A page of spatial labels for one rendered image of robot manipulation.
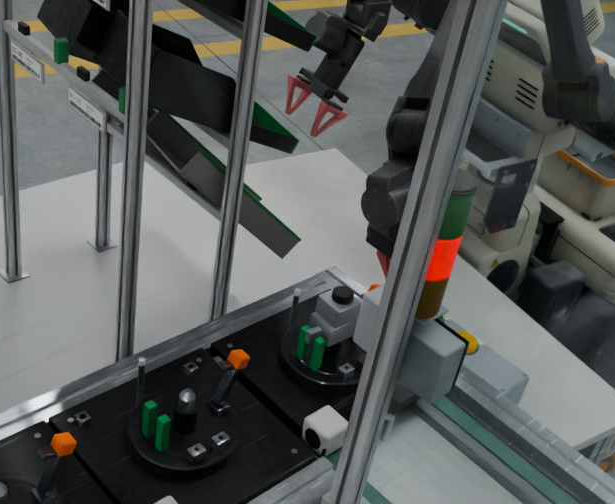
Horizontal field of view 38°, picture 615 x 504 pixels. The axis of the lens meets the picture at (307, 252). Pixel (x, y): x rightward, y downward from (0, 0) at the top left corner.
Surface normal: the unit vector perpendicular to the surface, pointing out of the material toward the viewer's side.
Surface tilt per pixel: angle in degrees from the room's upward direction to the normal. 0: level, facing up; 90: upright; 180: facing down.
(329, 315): 90
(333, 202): 0
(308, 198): 0
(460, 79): 90
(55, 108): 0
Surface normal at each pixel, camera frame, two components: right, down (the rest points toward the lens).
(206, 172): 0.53, 0.56
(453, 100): -0.73, 0.30
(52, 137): 0.15, -0.80
